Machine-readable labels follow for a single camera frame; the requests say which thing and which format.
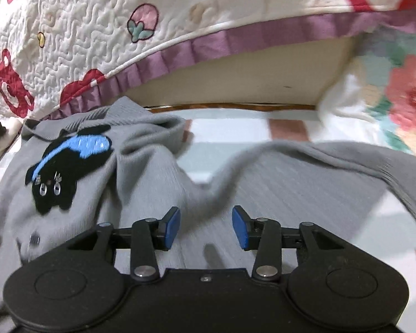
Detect grey knit sweater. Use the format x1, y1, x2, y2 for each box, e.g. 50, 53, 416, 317
0, 96, 416, 323

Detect floral print blanket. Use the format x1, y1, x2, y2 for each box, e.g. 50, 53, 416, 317
317, 24, 416, 163

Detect checked printed rug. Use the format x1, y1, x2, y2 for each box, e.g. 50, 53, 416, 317
0, 106, 416, 306

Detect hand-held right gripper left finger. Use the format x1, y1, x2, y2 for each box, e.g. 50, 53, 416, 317
67, 206, 180, 282

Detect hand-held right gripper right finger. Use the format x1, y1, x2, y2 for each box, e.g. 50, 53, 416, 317
232, 206, 348, 282

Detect white bear print quilt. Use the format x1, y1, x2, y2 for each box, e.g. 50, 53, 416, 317
0, 0, 416, 122

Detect cream bed frame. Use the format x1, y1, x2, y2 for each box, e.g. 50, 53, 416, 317
130, 36, 355, 112

